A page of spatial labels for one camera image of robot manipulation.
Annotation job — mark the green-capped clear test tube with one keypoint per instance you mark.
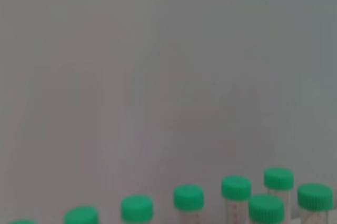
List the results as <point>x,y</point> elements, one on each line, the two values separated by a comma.
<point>266,208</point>
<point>236,187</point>
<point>81,214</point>
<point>22,221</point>
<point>279,178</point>
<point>137,207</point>
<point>315,197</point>
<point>188,197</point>

